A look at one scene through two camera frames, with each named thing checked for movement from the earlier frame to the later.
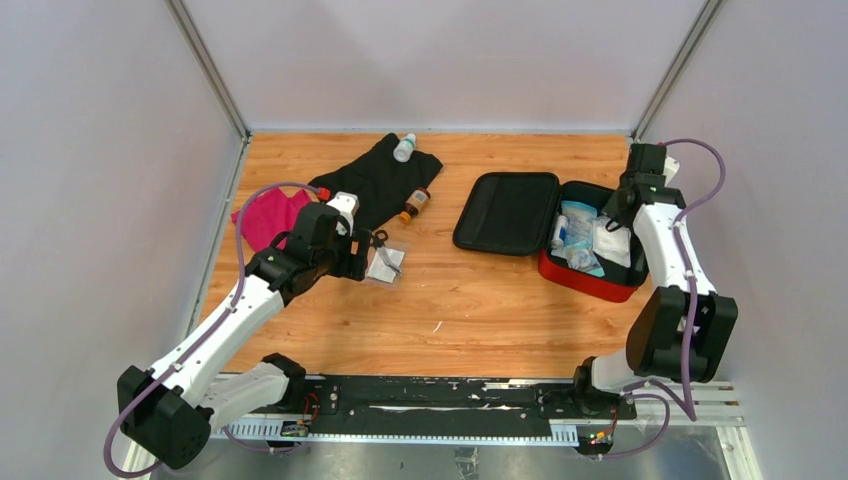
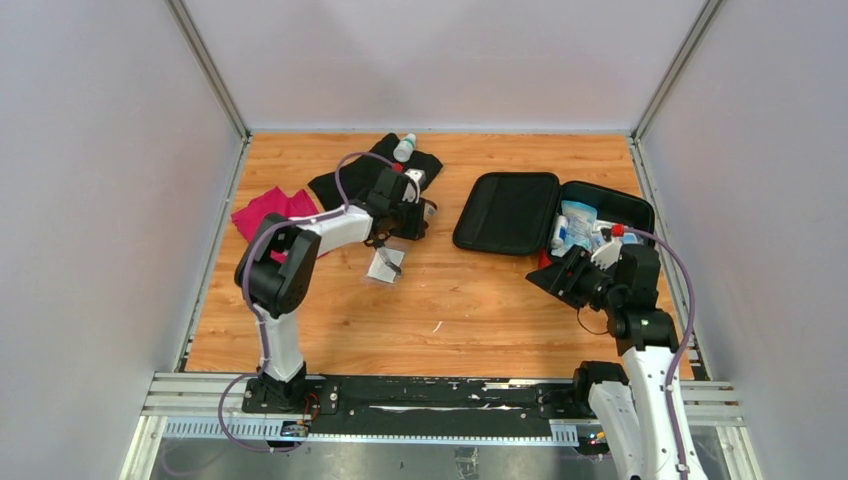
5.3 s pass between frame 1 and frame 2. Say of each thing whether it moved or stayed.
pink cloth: stayed
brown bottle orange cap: moved
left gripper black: moved
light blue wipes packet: stayed
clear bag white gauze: stayed
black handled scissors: stayed
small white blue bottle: stayed
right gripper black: moved
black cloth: stayed
